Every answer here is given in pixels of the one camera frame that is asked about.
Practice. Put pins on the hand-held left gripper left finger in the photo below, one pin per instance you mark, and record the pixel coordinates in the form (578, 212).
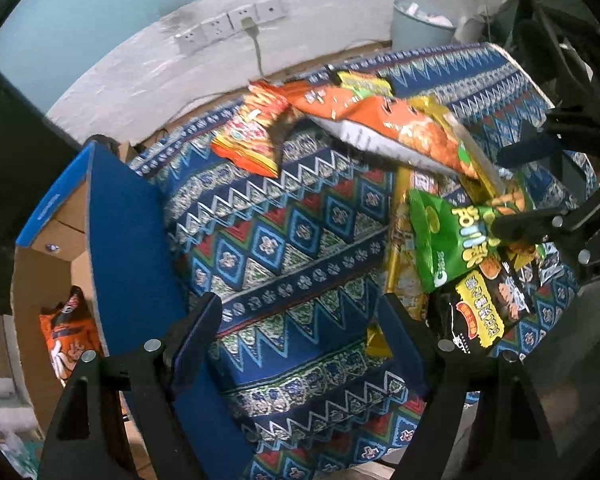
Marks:
(200, 335)

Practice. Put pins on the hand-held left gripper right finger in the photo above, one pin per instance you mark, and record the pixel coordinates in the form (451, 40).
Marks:
(402, 345)

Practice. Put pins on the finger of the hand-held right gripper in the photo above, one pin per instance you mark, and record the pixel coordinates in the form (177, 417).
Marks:
(530, 147)
(525, 225)

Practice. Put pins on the small yellow snack packet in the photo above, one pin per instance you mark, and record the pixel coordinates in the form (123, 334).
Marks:
(377, 342)

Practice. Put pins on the orange green snack packet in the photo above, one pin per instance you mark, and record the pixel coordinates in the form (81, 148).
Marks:
(515, 200)

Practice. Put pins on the black white snack packet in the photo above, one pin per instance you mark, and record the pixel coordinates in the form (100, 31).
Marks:
(550, 266)

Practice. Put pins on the green chip bag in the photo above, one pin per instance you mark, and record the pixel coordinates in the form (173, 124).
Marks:
(445, 245)

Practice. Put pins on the black yellow snack packet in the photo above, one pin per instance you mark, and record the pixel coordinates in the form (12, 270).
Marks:
(480, 310)

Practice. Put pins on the yellow strip snack packet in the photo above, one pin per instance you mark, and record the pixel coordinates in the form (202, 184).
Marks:
(447, 122)

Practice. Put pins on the long yellow biscuit packet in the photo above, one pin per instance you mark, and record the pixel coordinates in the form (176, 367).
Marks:
(405, 255)

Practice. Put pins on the blue cardboard box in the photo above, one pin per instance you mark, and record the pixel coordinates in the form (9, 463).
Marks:
(130, 260)

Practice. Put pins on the large orange snack bag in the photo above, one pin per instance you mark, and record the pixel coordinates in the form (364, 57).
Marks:
(405, 130)

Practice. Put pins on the orange white-print snack packet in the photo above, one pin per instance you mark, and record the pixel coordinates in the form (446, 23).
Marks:
(67, 340)

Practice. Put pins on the yellow green snack packet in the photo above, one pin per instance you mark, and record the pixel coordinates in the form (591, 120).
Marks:
(360, 82)

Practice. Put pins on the orange red noodle packet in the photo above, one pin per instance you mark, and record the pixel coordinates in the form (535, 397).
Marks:
(250, 130)

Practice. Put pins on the blue patterned tablecloth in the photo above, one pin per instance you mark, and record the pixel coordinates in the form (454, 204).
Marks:
(290, 240)

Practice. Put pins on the crumpled white paper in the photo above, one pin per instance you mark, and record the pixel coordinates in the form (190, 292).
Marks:
(430, 14)

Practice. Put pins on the pale green waste bin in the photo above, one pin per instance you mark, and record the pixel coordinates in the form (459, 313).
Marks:
(415, 32)

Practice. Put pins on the small brown cardboard box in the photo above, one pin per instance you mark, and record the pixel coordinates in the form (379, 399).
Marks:
(129, 151)

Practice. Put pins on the white wall socket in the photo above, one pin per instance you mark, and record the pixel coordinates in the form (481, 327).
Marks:
(187, 41)
(237, 16)
(215, 29)
(270, 8)

